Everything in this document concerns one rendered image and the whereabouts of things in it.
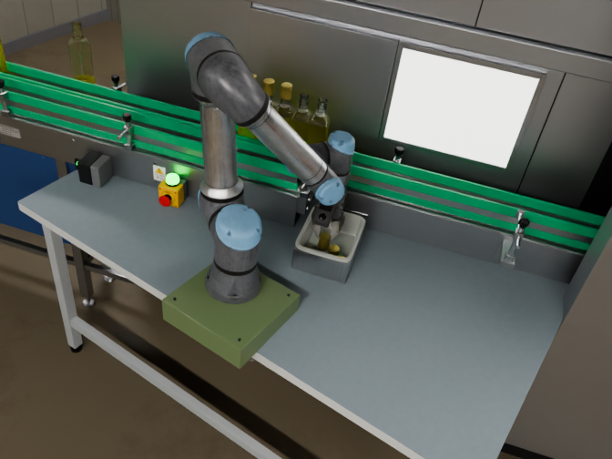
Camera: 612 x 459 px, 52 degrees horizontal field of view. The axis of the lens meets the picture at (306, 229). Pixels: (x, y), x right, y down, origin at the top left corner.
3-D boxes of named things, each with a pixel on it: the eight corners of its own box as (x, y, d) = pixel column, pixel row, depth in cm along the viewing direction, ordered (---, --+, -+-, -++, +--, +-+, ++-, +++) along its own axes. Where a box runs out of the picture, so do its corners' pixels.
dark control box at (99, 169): (113, 176, 213) (111, 156, 208) (100, 189, 207) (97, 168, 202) (92, 170, 214) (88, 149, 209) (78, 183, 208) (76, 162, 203)
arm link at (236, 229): (219, 275, 159) (223, 233, 151) (206, 242, 169) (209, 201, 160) (264, 269, 164) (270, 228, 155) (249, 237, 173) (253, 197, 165)
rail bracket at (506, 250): (510, 256, 198) (534, 200, 183) (507, 291, 185) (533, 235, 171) (494, 252, 199) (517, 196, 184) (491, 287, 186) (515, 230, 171)
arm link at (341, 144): (321, 130, 172) (349, 127, 175) (317, 163, 179) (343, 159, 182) (332, 146, 167) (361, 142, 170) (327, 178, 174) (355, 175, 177)
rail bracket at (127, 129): (137, 149, 205) (135, 114, 196) (126, 160, 199) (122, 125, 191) (127, 146, 206) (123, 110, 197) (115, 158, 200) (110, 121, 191)
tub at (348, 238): (362, 238, 202) (367, 217, 196) (345, 283, 185) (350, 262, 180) (311, 223, 205) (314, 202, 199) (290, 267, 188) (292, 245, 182)
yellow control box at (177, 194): (188, 198, 209) (187, 179, 204) (178, 210, 203) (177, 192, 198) (168, 192, 210) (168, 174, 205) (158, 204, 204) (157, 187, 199)
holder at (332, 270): (365, 229, 206) (370, 210, 201) (344, 283, 186) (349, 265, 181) (316, 215, 209) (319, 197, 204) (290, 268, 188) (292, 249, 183)
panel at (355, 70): (509, 168, 201) (546, 71, 179) (508, 173, 198) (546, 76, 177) (248, 102, 215) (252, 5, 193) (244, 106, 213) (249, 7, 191)
